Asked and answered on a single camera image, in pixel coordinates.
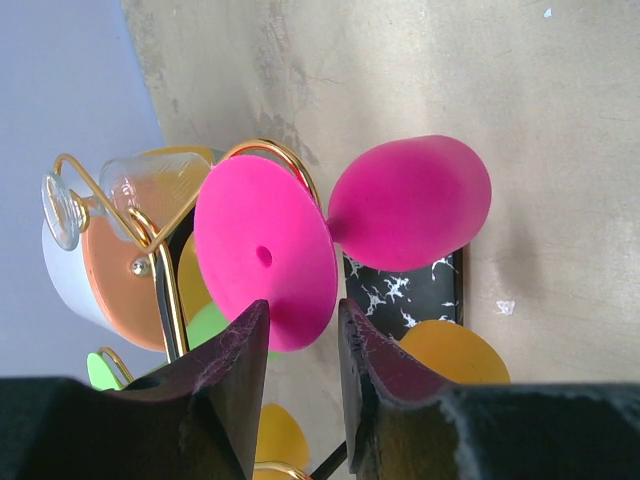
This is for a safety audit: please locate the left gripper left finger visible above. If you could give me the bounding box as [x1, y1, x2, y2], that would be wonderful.
[119, 300, 270, 479]

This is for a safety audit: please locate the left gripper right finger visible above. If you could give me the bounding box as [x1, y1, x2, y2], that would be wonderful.
[338, 299, 450, 475]

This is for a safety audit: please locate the green wine glass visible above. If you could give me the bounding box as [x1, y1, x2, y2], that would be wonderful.
[86, 302, 281, 392]

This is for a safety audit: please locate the orange wine glass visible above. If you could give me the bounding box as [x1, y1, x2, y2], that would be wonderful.
[255, 403, 310, 469]
[398, 320, 511, 384]

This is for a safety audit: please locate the pink wine glass front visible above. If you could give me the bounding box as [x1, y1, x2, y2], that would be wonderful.
[193, 135, 492, 352]

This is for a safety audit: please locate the clear wine glass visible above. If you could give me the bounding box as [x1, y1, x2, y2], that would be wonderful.
[41, 146, 214, 251]

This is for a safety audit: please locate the white round drawer cabinet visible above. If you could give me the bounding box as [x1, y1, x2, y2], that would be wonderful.
[43, 216, 166, 352]

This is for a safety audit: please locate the gold wire wine glass rack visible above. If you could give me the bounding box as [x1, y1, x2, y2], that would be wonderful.
[52, 137, 464, 480]

